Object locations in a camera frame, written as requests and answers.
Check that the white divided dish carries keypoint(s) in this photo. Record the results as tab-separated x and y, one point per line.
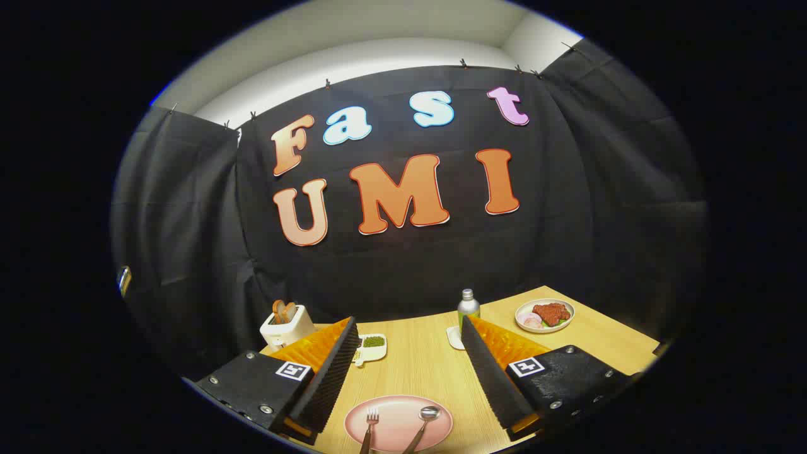
377	353

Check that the pink round plate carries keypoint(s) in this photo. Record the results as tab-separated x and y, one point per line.
397	416

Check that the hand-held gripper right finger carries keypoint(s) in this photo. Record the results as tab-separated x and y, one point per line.
492	378

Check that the pink ham slices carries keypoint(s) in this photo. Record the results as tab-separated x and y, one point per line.
531	322

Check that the white oval plate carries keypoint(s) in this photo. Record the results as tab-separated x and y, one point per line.
523	309

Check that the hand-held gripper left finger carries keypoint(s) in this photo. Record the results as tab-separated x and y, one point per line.
328	378

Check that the small metallic fixture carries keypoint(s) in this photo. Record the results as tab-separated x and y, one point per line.
125	281

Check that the red meat piece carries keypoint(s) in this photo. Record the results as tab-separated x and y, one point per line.
551	313

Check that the pile of green beans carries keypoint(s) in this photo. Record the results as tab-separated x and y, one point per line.
374	342

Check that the green lettuce leaf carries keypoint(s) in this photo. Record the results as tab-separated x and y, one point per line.
560	323

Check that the green soda bottle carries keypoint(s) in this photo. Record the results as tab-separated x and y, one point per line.
468	309

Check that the toasted bread slice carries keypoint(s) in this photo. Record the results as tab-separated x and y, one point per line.
290	311
278	311

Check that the white toaster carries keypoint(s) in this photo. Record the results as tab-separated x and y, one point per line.
293	331

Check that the white square coaster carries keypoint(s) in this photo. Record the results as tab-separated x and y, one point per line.
454	338

